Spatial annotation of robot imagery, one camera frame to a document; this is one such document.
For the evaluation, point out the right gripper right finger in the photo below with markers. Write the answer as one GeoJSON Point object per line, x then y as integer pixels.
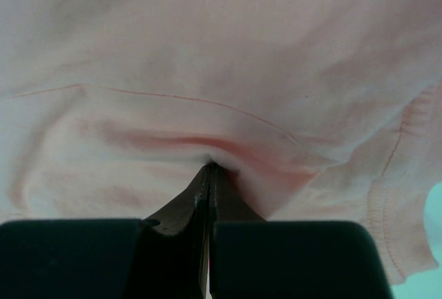
{"type": "Point", "coordinates": [253, 258]}

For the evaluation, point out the pink t shirt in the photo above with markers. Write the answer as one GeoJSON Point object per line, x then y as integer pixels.
{"type": "Point", "coordinates": [319, 109]}

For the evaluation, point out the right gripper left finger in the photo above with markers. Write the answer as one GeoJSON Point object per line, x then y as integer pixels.
{"type": "Point", "coordinates": [161, 256]}

